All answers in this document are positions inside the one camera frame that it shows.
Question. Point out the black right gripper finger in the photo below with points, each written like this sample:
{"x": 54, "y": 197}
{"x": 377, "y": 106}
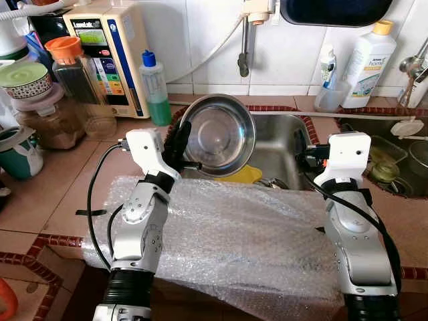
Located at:
{"x": 301, "y": 157}

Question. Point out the clear empty glass jar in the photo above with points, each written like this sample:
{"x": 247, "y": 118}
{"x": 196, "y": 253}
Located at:
{"x": 100, "y": 124}

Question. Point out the orange lid glass jar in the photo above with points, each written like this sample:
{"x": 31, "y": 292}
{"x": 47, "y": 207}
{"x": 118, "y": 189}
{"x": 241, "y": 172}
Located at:
{"x": 73, "y": 77}

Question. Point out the chrome wall spout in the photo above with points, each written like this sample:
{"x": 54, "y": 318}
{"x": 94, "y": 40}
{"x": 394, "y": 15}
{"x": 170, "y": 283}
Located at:
{"x": 245, "y": 47}

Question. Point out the chrome sink faucet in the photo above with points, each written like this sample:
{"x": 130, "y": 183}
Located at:
{"x": 414, "y": 67}

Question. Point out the black hanging pan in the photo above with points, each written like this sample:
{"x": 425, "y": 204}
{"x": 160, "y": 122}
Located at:
{"x": 334, "y": 10}

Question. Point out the white blue tube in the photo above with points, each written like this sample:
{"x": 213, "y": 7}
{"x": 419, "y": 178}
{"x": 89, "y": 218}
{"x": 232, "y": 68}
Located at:
{"x": 328, "y": 63}

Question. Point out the orange plastic object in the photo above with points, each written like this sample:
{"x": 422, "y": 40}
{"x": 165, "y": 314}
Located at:
{"x": 5, "y": 297}

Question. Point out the clear bottle blue cap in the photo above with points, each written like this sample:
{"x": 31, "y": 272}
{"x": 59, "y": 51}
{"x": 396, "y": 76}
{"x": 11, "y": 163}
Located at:
{"x": 157, "y": 93}

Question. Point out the beige water ionizer machine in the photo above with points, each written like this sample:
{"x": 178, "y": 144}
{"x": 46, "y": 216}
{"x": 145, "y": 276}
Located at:
{"x": 90, "y": 23}

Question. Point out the black tape strip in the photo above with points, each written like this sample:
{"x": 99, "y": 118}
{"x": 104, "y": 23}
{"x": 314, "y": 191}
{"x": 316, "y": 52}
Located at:
{"x": 90, "y": 212}

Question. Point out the clear plastic tumbler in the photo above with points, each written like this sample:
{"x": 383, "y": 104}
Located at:
{"x": 331, "y": 97}

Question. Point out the steel bowl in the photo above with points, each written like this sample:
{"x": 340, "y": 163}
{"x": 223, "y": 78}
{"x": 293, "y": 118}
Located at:
{"x": 221, "y": 134}

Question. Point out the white detergent bottle yellow cap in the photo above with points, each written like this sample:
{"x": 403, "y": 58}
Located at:
{"x": 368, "y": 67}

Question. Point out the steel pot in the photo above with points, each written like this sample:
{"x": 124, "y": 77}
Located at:
{"x": 420, "y": 157}

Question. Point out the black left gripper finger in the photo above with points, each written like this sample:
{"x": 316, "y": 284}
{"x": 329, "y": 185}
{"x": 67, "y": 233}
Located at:
{"x": 186, "y": 137}
{"x": 176, "y": 137}

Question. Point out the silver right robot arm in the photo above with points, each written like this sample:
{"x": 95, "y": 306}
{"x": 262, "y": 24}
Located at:
{"x": 358, "y": 241}

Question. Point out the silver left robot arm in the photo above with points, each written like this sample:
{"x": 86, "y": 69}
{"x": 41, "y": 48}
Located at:
{"x": 140, "y": 221}

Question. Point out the pink lid brown jar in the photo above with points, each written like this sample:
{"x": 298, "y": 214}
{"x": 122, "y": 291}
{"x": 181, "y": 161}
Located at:
{"x": 50, "y": 124}

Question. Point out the clear plastic food container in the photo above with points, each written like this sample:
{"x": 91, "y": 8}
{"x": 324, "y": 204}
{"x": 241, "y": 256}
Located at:
{"x": 384, "y": 150}

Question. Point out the small steel sink basin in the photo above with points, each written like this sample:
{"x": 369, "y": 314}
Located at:
{"x": 394, "y": 190}

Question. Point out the clear bubble wrap sheet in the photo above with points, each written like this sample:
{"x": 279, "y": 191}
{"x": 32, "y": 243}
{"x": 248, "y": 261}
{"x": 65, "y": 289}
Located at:
{"x": 254, "y": 247}

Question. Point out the teal white mug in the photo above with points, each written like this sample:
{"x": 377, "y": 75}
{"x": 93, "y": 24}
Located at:
{"x": 19, "y": 154}

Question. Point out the patterned ceramic bowl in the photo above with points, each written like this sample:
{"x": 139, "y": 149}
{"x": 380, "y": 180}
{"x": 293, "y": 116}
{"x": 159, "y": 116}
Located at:
{"x": 25, "y": 80}

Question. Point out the yellow plastic bowl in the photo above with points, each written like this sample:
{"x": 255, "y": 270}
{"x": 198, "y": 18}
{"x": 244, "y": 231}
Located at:
{"x": 241, "y": 175}

